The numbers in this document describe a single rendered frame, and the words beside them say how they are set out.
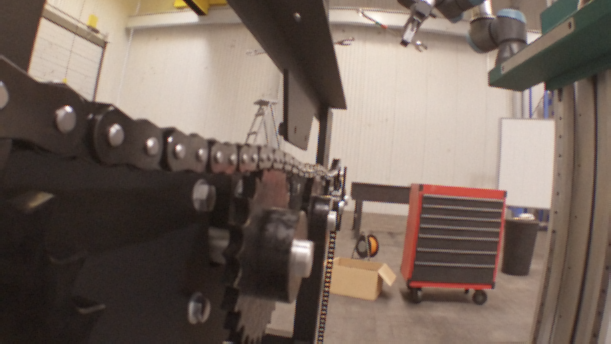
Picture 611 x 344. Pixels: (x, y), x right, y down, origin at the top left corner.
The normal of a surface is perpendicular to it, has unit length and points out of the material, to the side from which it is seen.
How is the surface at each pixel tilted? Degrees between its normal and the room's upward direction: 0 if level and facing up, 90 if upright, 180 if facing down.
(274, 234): 56
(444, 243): 90
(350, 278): 90
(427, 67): 90
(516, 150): 90
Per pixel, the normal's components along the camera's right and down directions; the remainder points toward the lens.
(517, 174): -0.54, -0.11
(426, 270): -0.14, -0.07
